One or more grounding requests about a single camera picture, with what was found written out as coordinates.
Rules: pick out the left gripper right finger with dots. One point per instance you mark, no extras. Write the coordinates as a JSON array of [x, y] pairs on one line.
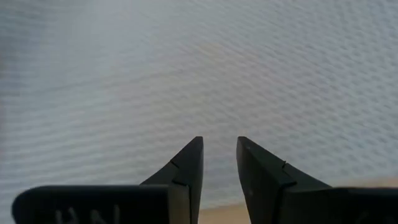
[[267, 183]]

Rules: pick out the grey microfiber towel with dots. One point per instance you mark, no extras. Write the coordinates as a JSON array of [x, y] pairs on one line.
[[186, 77]]

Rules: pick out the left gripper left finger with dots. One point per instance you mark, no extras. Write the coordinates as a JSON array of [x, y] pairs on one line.
[[180, 174]]

